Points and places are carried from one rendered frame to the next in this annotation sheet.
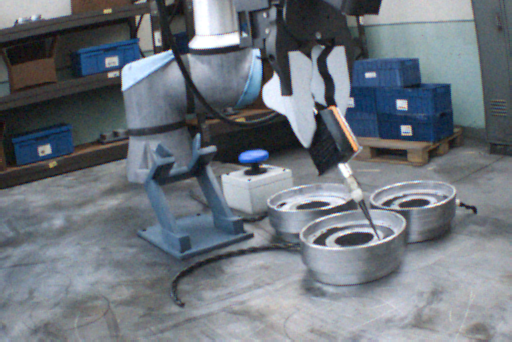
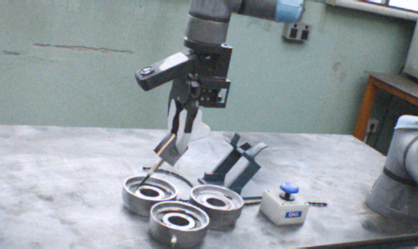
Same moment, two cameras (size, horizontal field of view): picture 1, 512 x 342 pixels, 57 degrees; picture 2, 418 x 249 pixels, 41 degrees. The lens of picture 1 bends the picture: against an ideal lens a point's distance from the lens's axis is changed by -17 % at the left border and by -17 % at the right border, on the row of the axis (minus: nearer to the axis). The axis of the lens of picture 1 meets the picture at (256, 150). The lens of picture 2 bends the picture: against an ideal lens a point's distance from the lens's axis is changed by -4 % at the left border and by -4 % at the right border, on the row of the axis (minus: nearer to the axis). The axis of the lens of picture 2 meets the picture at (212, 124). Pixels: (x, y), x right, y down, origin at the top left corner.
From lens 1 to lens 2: 1.28 m
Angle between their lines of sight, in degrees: 89
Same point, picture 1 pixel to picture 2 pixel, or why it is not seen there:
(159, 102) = (393, 152)
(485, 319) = (52, 202)
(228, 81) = not seen: outside the picture
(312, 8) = (180, 83)
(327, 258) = (132, 180)
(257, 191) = (265, 199)
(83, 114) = not seen: outside the picture
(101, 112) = not seen: outside the picture
